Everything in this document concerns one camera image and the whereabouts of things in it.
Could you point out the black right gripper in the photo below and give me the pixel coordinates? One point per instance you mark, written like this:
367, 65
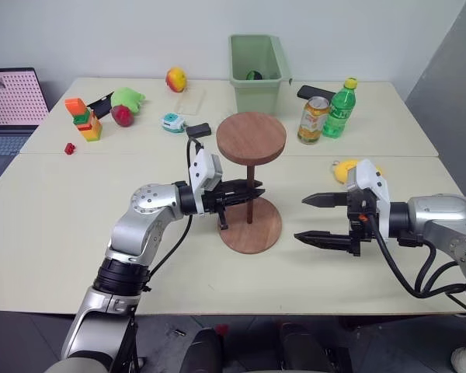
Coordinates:
359, 217

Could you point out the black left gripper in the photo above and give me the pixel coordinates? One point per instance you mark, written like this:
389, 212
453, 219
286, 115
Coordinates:
213, 202

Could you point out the dark wooden pole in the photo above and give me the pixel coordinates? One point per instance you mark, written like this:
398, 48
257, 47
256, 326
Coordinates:
251, 171

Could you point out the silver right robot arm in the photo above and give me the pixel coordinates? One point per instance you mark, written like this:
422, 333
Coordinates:
442, 213

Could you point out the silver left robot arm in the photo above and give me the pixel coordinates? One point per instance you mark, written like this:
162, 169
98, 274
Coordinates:
147, 202

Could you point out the round wooden base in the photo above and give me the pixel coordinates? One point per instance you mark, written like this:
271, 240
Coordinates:
264, 233

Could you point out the round wooden disc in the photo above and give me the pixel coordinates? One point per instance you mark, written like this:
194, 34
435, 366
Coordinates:
251, 134

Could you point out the dark green round toy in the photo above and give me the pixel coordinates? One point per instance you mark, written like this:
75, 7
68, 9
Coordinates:
253, 75

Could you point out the black folding stand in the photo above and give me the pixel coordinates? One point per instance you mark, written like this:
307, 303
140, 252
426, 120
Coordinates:
101, 105

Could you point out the small black box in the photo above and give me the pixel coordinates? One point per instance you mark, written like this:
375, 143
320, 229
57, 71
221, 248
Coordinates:
199, 130

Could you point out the light green plastic bin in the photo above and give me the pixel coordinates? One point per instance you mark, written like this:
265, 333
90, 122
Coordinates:
256, 95

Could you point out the teal white small device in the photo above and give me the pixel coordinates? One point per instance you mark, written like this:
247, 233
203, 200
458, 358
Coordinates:
172, 122

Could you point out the yellow drink can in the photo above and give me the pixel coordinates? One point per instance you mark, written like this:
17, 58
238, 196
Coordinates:
312, 122

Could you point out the clear plastic tray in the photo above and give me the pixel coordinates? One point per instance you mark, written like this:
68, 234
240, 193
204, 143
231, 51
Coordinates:
190, 101

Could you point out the green bottle with yellow cap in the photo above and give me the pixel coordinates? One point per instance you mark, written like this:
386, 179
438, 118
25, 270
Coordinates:
339, 112

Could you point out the black flat phone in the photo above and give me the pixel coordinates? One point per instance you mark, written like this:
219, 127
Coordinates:
312, 91

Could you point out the yellow red fruit toy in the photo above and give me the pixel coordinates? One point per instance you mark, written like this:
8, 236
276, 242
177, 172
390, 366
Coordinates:
176, 79

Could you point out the dark rounded shape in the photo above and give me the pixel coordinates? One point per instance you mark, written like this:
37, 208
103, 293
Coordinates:
307, 349
202, 353

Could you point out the small red object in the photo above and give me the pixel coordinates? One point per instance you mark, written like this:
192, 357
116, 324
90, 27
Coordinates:
222, 330

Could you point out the green plush toy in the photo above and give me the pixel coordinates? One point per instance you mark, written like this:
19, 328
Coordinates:
127, 97

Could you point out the colourful building block tower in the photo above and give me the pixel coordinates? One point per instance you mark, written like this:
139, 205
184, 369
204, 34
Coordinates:
89, 124

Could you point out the small red building block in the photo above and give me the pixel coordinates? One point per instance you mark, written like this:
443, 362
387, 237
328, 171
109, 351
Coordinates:
69, 148

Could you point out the grey rounded robot torso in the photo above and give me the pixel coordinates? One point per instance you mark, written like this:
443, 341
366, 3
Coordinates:
77, 366

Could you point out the grey laptop with pink screen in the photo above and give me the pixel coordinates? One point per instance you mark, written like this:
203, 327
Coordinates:
11, 101

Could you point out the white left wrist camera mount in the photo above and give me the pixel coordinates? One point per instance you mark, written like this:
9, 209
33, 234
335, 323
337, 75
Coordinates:
204, 163

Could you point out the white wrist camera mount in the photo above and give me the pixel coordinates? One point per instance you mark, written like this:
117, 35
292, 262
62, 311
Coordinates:
204, 163
369, 171

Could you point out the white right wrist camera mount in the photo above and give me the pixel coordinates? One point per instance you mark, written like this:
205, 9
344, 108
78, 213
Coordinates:
369, 171

